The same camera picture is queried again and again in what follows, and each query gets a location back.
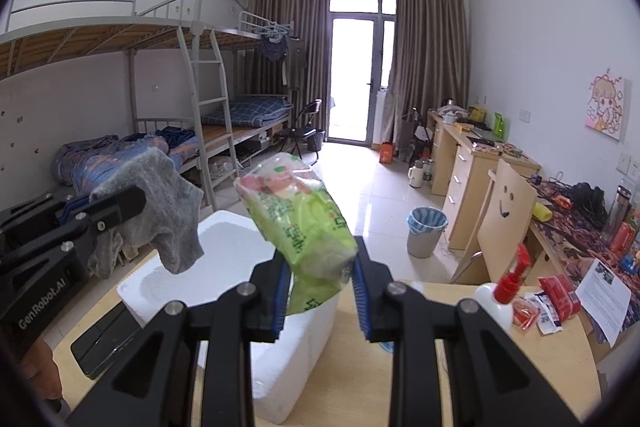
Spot desk with printed tablecloth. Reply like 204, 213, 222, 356
527, 179, 640, 360

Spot black folding chair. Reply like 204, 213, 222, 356
275, 99, 323, 158

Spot grey trash bin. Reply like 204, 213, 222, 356
406, 206, 448, 259

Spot green tissue packet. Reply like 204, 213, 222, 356
234, 152, 359, 315

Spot large red snack packet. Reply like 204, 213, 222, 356
537, 275, 583, 323

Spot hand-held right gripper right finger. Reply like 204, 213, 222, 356
352, 234, 583, 427

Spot dark hanging clothes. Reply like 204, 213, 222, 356
257, 34, 308, 88

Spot grey metal bunk bed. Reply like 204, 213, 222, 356
0, 0, 236, 212
192, 9, 301, 158

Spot printed paper sheet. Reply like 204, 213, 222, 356
575, 258, 640, 348

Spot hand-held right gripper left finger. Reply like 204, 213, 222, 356
67, 252, 291, 427

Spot cartoon wall poster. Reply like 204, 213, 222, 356
585, 68, 627, 142

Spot white bottle with red pump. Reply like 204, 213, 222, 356
472, 243, 531, 335

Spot brown curtain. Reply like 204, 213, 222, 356
248, 0, 331, 142
389, 0, 468, 150

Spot blue patterned blanket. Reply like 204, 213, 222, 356
54, 127, 201, 196

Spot black phone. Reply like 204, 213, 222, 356
70, 302, 147, 380

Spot grey sock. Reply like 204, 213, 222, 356
87, 148, 205, 279

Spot wooden desk with drawers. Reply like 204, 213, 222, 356
427, 109, 543, 250

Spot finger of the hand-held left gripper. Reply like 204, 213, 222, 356
56, 198, 93, 224
70, 185, 147, 235

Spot blue plaid bedding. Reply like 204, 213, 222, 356
202, 93, 294, 128

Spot glass balcony door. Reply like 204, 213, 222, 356
327, 0, 398, 148

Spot person's left forearm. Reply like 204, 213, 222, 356
19, 338, 65, 414

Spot steel thermos bottle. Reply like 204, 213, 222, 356
604, 184, 634, 239

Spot grey bed ladder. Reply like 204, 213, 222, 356
175, 27, 240, 214

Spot small red snack packet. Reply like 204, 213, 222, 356
512, 294, 542, 333

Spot white foam box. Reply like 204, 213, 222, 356
116, 209, 338, 425

